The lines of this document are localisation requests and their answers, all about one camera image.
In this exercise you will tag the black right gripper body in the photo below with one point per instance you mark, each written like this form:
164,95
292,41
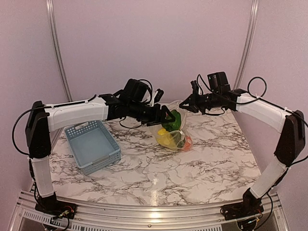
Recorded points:
202,103

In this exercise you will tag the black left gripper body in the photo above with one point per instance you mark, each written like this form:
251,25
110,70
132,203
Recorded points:
147,116

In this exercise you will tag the yellow toy pear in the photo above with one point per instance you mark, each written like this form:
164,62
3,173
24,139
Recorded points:
162,132

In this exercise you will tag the clear zip top bag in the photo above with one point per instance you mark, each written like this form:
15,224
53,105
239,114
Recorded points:
178,127

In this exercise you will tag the yellow toy banana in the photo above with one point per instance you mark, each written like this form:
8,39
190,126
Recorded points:
171,141

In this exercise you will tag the orange toy orange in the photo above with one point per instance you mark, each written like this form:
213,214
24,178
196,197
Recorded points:
188,144

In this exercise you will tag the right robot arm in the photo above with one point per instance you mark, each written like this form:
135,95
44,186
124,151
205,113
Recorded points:
288,125

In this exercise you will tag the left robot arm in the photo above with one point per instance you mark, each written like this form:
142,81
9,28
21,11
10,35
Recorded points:
45,119

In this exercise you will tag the light blue plastic basket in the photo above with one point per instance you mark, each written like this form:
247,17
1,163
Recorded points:
92,146

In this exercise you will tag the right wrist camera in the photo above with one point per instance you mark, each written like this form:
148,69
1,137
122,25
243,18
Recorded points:
218,83

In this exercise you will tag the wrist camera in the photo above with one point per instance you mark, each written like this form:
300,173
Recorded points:
218,83
140,91

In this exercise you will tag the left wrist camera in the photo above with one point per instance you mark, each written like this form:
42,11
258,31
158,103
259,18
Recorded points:
140,91

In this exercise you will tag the right aluminium frame post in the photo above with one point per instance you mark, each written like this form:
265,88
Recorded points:
252,23

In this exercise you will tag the aluminium frame post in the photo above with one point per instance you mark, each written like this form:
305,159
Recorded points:
252,23
57,50

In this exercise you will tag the left aluminium frame post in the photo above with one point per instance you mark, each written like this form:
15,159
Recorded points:
57,50

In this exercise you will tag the front aluminium frame rail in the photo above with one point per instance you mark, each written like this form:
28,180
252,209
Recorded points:
92,216

